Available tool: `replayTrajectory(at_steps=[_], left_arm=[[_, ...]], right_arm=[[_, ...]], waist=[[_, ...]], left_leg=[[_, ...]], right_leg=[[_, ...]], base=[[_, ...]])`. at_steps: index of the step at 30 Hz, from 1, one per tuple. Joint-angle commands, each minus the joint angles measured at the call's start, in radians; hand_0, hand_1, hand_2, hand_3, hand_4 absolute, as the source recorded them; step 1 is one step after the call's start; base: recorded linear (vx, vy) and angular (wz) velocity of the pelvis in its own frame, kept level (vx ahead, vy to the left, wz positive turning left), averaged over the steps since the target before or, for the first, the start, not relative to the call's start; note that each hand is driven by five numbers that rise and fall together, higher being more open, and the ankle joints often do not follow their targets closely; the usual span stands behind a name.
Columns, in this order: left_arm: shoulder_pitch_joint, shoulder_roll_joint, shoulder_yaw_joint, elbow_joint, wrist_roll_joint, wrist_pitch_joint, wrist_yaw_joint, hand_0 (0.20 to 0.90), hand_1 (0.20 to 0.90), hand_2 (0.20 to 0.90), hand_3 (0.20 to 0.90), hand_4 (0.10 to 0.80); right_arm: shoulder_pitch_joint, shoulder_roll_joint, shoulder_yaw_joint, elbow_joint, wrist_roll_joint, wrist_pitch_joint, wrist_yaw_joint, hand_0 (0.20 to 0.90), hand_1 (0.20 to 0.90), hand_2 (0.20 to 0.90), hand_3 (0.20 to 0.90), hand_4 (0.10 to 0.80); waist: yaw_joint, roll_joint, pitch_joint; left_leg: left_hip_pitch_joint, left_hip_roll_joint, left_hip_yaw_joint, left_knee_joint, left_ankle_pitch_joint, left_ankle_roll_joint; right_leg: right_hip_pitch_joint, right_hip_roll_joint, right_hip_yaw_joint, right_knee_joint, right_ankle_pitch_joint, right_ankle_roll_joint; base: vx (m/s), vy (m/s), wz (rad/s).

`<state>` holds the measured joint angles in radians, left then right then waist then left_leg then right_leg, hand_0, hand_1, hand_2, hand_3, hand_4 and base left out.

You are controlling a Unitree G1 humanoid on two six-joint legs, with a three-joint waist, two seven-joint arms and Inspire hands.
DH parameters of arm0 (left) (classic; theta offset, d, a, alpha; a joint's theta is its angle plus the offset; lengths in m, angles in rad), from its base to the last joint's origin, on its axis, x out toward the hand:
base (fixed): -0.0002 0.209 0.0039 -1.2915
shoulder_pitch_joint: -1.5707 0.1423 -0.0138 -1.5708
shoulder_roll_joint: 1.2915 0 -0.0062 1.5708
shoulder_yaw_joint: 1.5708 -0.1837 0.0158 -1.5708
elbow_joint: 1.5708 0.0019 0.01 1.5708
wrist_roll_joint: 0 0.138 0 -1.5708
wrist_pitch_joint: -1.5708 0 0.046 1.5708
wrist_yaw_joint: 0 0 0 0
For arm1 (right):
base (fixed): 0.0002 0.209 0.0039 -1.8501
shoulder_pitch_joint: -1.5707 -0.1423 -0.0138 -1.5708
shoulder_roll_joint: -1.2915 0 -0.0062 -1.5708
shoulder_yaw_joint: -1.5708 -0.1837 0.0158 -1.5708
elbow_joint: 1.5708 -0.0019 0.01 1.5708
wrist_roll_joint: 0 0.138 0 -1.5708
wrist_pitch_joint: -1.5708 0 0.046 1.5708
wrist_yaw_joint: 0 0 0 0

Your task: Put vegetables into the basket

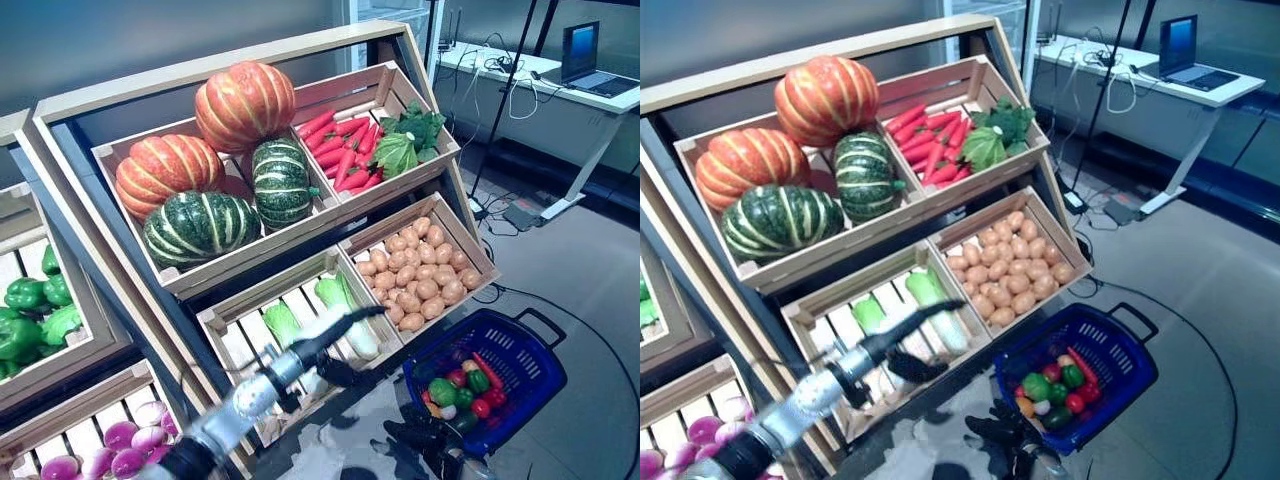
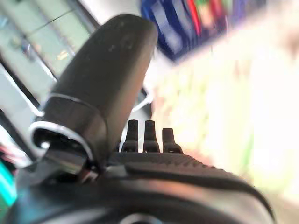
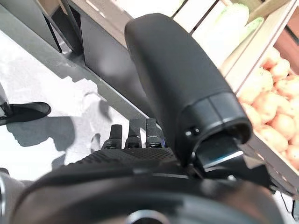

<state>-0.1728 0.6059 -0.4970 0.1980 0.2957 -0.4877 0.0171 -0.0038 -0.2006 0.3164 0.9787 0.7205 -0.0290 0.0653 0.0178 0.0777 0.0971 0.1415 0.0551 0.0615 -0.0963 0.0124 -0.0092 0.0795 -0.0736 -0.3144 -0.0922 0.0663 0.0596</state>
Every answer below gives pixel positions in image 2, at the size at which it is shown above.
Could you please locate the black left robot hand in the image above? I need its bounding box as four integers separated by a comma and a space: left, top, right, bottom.
6, 13, 277, 224

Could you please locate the blue plastic basket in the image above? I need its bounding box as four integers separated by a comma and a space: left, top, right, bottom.
140, 0, 231, 62

